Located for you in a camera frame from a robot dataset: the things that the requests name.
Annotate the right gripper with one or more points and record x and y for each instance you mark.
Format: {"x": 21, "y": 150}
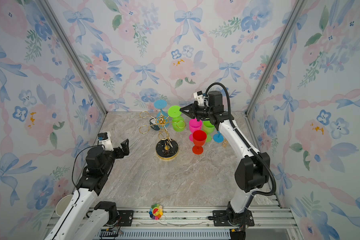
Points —
{"x": 192, "y": 109}

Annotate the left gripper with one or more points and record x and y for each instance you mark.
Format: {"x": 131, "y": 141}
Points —
{"x": 120, "y": 154}

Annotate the magenta wine glass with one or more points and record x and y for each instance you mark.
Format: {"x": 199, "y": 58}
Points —
{"x": 194, "y": 125}

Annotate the green wine glass front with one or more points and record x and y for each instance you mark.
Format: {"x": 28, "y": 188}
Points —
{"x": 208, "y": 128}

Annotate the green wine glass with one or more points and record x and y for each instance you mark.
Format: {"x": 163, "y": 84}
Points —
{"x": 178, "y": 121}
{"x": 208, "y": 128}

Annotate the red wine glass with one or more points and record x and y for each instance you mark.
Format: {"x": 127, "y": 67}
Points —
{"x": 199, "y": 139}

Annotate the blue wine glass front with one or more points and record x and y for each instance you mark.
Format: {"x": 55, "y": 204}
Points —
{"x": 218, "y": 137}

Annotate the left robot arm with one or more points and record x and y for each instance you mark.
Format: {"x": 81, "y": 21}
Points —
{"x": 100, "y": 161}

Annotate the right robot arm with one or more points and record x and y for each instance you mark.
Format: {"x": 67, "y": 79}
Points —
{"x": 253, "y": 175}

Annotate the green wine glass back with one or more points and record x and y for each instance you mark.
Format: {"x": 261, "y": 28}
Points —
{"x": 178, "y": 121}

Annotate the light blue wine glass back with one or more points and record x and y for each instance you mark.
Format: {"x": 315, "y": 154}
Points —
{"x": 160, "y": 105}

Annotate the gold wine glass rack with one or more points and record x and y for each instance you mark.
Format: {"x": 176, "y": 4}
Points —
{"x": 166, "y": 148}

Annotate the small gold wrapped candy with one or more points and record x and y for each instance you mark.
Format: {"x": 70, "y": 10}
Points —
{"x": 225, "y": 143}

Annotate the rainbow flower toy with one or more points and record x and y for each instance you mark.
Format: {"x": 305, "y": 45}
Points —
{"x": 156, "y": 211}

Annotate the white paper cup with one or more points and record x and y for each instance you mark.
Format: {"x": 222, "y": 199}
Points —
{"x": 63, "y": 204}

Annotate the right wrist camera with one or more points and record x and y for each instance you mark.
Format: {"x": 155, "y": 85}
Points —
{"x": 200, "y": 98}

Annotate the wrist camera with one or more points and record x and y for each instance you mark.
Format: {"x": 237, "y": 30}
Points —
{"x": 200, "y": 98}
{"x": 104, "y": 139}

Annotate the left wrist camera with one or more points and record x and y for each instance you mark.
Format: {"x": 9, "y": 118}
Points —
{"x": 104, "y": 139}

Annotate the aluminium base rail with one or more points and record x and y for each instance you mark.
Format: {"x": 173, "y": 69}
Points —
{"x": 178, "y": 223}

